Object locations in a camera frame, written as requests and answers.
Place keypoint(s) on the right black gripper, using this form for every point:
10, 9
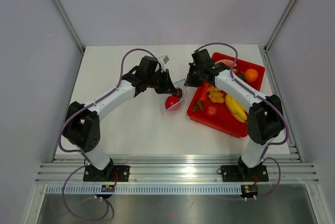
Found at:
190, 81

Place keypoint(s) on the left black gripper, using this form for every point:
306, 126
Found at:
168, 87

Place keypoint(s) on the red tomato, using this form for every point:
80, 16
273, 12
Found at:
172, 103

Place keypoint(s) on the clear zip top bag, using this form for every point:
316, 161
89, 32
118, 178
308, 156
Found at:
178, 84

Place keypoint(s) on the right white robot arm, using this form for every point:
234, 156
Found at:
265, 114

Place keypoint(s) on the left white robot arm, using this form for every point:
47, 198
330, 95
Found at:
82, 125

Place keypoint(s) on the watermelon slice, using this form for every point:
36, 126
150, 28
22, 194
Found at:
228, 63

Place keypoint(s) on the yellow ginger root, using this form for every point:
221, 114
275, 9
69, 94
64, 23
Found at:
215, 95

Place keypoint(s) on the red plastic tray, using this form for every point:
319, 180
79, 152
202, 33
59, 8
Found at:
225, 121

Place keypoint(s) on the lychee bunch with leaf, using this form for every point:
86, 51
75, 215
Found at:
239, 74

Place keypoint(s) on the orange fruit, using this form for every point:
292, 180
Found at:
251, 75

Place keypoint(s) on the yellow banana bunch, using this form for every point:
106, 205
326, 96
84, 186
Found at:
236, 109

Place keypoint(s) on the left circuit board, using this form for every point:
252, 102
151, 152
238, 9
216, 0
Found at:
108, 188

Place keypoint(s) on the circuit board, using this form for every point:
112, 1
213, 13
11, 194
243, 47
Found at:
108, 188
249, 190

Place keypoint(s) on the right circuit board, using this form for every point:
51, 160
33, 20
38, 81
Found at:
249, 190

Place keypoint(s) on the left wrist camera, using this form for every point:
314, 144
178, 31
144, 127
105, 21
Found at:
164, 59

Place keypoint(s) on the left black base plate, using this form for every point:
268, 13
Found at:
116, 173

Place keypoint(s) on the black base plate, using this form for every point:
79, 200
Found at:
235, 173
116, 173

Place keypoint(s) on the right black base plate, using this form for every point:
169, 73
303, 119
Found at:
235, 173

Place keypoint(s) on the left aluminium corner post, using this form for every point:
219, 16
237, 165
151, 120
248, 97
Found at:
69, 26

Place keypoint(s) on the aluminium corner post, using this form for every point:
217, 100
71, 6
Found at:
280, 24
69, 26

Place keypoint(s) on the aluminium rail frame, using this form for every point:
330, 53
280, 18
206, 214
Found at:
181, 169

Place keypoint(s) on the right aluminium corner post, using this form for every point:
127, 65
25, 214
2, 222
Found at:
280, 24

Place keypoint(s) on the white slotted cable duct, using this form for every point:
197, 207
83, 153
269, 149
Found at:
124, 189

